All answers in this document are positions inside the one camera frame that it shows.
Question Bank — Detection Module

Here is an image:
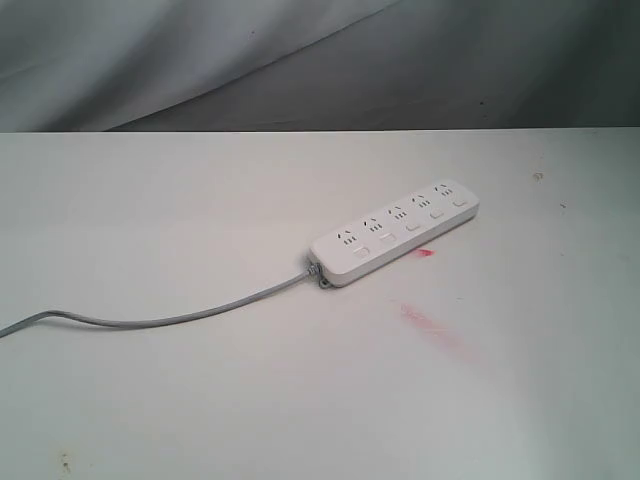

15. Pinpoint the white five-outlet power strip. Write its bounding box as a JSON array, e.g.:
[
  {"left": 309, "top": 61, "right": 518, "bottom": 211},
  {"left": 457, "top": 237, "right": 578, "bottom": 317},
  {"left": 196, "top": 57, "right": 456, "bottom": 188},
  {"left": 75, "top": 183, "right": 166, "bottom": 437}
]
[{"left": 309, "top": 179, "right": 480, "bottom": 287}]

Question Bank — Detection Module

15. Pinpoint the grey backdrop cloth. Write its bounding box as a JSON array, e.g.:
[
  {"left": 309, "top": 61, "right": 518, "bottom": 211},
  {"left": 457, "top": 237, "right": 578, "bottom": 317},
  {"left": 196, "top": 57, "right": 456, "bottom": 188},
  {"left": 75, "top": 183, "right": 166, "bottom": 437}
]
[{"left": 1, "top": 1, "right": 639, "bottom": 132}]

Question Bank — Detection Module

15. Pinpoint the grey power cord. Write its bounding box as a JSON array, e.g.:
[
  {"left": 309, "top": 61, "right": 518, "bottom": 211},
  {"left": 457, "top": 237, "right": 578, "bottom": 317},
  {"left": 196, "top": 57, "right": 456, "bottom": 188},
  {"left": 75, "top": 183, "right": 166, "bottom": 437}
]
[{"left": 0, "top": 261, "right": 317, "bottom": 341}]

